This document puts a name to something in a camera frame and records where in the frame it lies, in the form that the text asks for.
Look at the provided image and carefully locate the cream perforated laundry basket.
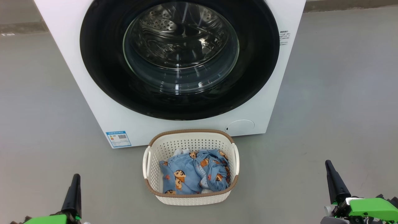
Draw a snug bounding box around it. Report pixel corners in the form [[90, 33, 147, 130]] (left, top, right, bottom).
[[142, 129, 240, 206]]

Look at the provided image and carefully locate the washing machine glass door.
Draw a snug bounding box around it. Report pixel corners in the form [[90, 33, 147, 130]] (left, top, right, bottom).
[[80, 0, 280, 121]]

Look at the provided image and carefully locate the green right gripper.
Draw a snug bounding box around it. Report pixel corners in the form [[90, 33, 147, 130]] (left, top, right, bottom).
[[321, 160, 398, 224]]

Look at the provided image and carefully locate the blue energy label sticker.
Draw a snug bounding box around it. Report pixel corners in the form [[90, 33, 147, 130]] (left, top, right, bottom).
[[106, 131, 132, 148]]

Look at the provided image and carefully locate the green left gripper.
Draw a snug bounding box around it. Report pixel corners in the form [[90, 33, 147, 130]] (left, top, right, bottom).
[[10, 174, 90, 224]]

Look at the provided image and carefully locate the printed text notice sticker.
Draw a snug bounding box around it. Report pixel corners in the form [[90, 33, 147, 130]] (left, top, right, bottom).
[[279, 30, 291, 46]]

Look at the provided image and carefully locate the white front-load washing machine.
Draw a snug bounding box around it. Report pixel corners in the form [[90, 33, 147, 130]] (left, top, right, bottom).
[[34, 0, 307, 149]]

